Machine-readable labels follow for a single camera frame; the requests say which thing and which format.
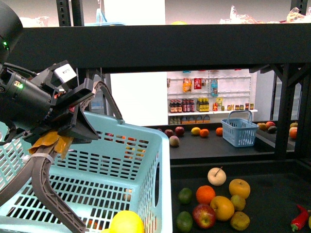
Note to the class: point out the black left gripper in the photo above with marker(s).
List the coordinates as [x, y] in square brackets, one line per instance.
[65, 113]

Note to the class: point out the grey basket handle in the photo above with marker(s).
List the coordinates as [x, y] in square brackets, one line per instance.
[39, 176]

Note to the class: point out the light blue shopping basket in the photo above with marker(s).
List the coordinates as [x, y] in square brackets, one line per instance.
[127, 168]

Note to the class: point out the yellow lemon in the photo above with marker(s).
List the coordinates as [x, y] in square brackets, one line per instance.
[125, 222]

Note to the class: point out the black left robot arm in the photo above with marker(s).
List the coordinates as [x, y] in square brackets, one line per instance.
[31, 104]

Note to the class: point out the far white goods shelf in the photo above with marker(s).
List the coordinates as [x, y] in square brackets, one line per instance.
[207, 96]

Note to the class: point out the white zip tie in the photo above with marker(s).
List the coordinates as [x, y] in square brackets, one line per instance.
[40, 158]

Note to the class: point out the green lime upper centre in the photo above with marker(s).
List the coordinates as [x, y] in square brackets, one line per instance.
[185, 196]

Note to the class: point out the green lime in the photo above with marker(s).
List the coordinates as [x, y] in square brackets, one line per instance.
[185, 196]
[184, 222]

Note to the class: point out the green lime lower centre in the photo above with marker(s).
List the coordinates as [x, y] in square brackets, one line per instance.
[184, 222]

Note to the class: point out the small orange centre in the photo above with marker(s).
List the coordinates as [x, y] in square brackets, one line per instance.
[205, 194]

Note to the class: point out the white pear with stem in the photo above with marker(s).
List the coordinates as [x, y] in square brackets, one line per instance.
[216, 176]

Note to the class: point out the red apple centre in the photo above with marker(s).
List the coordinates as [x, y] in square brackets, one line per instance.
[204, 216]

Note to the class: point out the small blue basket far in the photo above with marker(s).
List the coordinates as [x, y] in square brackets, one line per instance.
[239, 132]

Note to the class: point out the yellow orange apple centre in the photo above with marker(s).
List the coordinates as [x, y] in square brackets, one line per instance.
[223, 208]

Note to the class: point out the yellow orange apple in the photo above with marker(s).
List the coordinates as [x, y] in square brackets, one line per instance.
[223, 208]
[239, 187]

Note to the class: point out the yellow orange apple right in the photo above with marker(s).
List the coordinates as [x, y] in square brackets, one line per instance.
[239, 187]

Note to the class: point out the brown kiwi upper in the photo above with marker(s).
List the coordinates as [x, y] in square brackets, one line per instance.
[238, 202]

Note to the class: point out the brown kiwi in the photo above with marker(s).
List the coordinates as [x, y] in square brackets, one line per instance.
[240, 221]
[238, 202]

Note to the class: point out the brown kiwi lower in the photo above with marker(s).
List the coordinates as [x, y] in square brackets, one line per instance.
[240, 221]

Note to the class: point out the red chili pepper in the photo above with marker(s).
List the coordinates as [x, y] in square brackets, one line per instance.
[300, 221]

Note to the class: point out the yellow green pear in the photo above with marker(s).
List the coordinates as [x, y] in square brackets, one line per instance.
[309, 222]

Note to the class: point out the orange tape on handle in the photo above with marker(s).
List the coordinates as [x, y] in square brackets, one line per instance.
[60, 144]

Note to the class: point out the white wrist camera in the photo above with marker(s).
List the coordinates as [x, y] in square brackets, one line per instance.
[65, 73]

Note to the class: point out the black shelf frame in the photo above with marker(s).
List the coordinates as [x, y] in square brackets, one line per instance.
[283, 48]

